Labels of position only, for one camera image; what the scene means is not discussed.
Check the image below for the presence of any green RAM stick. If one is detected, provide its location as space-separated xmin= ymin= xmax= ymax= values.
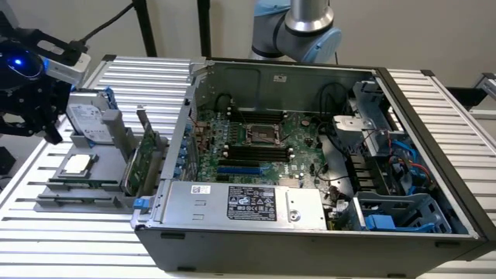
xmin=37 ymin=195 xmax=117 ymax=203

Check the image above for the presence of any CPU socket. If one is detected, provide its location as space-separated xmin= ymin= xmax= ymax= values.
xmin=240 ymin=123 xmax=283 ymax=145

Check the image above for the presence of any metal drive cage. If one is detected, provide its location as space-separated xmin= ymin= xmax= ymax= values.
xmin=345 ymin=80 xmax=393 ymax=132

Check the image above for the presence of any thin black motherboard wire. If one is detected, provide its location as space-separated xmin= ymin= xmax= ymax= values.
xmin=315 ymin=164 xmax=351 ymax=183

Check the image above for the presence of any grey parts rack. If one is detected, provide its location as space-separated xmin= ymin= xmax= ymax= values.
xmin=33 ymin=109 xmax=171 ymax=216

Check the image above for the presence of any green graphics card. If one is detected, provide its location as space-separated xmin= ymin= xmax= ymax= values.
xmin=121 ymin=106 xmax=163 ymax=196

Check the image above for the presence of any blue case latch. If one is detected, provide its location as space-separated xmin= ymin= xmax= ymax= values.
xmin=132 ymin=196 xmax=151 ymax=211

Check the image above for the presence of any black air duct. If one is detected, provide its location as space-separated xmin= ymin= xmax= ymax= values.
xmin=347 ymin=150 xmax=393 ymax=193

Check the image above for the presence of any blue expansion slot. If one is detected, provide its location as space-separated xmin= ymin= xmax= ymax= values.
xmin=216 ymin=166 xmax=261 ymax=176

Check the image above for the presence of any grey metal fan bracket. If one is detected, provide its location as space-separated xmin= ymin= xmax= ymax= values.
xmin=332 ymin=115 xmax=376 ymax=141

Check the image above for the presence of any silver power supply unit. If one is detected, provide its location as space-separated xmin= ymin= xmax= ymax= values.
xmin=153 ymin=180 xmax=329 ymax=231

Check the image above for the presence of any long black expansion slot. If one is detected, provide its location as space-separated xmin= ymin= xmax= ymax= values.
xmin=217 ymin=159 xmax=261 ymax=169

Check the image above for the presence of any black camera cable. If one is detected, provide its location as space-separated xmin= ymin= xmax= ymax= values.
xmin=69 ymin=2 xmax=137 ymax=55

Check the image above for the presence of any blue plastic disk bracket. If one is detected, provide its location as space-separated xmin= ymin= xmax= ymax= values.
xmin=389 ymin=138 xmax=432 ymax=193

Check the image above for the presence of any silver CPU chip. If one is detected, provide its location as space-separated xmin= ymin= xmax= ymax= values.
xmin=63 ymin=154 xmax=97 ymax=176

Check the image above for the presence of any black frame post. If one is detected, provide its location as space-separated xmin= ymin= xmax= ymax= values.
xmin=196 ymin=0 xmax=212 ymax=58
xmin=131 ymin=0 xmax=159 ymax=58

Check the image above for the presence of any open black PC case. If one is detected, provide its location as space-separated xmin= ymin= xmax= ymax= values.
xmin=131 ymin=56 xmax=489 ymax=273

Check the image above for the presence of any neighbouring slatted metal table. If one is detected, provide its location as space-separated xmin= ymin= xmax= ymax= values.
xmin=445 ymin=72 xmax=496 ymax=120

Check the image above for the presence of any black box beside table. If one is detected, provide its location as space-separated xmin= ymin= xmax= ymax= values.
xmin=0 ymin=146 xmax=17 ymax=176

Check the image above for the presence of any black RAM slot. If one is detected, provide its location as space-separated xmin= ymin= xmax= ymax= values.
xmin=224 ymin=152 xmax=293 ymax=158
xmin=223 ymin=156 xmax=293 ymax=163
xmin=227 ymin=144 xmax=292 ymax=149
xmin=225 ymin=148 xmax=292 ymax=153

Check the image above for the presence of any hard disk with blue caddy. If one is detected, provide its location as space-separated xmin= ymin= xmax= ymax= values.
xmin=64 ymin=86 xmax=120 ymax=146

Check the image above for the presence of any grey disk bay cage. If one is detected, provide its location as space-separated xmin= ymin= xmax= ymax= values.
xmin=340 ymin=190 xmax=455 ymax=235

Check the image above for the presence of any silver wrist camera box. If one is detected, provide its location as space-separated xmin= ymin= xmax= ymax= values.
xmin=36 ymin=39 xmax=93 ymax=85

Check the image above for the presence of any red wire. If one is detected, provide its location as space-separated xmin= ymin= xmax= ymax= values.
xmin=409 ymin=162 xmax=431 ymax=187

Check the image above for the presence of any blue disk bay latch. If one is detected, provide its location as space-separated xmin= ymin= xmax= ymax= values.
xmin=365 ymin=214 xmax=397 ymax=231

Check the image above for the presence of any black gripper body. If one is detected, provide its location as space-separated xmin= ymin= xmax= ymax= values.
xmin=0 ymin=43 xmax=71 ymax=117

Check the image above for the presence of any green motherboard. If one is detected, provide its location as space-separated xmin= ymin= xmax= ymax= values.
xmin=192 ymin=109 xmax=335 ymax=199

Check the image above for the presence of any short black looped wire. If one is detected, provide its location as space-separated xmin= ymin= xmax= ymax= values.
xmin=216 ymin=93 xmax=235 ymax=113

